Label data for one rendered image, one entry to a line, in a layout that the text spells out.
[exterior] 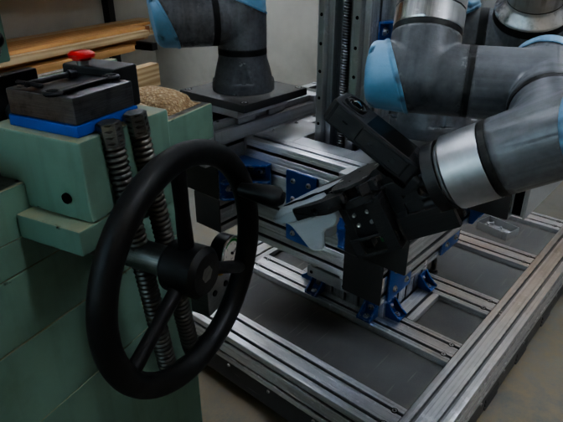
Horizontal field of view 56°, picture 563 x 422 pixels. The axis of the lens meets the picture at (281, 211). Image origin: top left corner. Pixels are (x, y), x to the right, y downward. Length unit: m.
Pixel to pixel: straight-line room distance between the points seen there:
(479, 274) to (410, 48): 1.28
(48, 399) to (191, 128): 0.43
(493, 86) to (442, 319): 1.06
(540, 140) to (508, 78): 0.10
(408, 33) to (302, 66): 3.53
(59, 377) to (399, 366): 0.86
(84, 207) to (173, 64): 4.17
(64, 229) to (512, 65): 0.48
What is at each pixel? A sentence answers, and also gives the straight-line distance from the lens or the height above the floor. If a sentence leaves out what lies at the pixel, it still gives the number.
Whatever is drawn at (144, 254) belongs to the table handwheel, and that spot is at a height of 0.82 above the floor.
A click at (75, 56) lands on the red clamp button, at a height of 1.02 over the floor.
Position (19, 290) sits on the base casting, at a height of 0.78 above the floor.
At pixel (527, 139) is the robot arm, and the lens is 0.49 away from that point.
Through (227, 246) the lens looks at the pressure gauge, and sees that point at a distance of 0.90.
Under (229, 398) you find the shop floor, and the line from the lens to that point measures 1.58.
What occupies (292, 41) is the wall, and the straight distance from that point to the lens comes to 4.12.
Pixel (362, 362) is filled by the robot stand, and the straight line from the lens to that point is 1.38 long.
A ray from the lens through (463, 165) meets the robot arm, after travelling 0.50.
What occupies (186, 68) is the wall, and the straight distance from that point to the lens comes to 4.65.
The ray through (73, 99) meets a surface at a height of 1.00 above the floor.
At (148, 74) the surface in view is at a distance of 1.01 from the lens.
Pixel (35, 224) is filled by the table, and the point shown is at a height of 0.86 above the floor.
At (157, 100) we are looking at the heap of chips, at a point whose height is 0.92.
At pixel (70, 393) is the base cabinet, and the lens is 0.81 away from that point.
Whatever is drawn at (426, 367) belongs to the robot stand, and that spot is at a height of 0.21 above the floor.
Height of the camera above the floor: 1.13
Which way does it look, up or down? 27 degrees down
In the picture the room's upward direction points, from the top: straight up
